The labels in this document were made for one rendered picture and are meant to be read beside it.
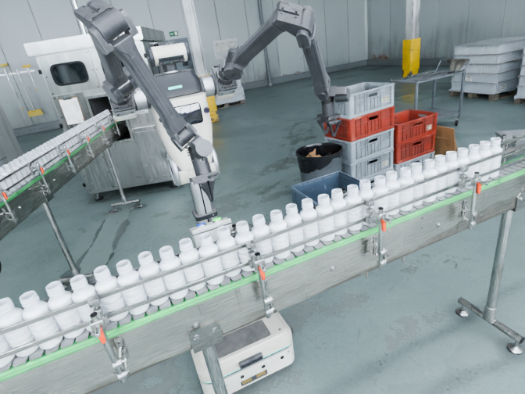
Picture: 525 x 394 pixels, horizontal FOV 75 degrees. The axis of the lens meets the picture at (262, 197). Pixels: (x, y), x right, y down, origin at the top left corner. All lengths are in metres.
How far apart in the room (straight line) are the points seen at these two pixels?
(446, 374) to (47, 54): 4.71
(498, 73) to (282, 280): 7.22
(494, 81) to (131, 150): 6.55
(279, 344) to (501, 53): 6.98
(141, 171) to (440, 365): 3.94
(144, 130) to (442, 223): 3.84
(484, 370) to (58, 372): 1.90
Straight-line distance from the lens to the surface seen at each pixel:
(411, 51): 11.02
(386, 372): 2.12
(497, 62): 7.98
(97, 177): 5.02
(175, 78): 1.57
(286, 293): 1.21
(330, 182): 1.94
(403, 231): 1.40
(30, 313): 1.09
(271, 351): 1.95
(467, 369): 2.22
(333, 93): 1.57
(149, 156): 4.74
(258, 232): 1.08
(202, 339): 1.18
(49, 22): 13.02
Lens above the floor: 1.67
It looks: 24 degrees down
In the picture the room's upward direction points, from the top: 9 degrees counter-clockwise
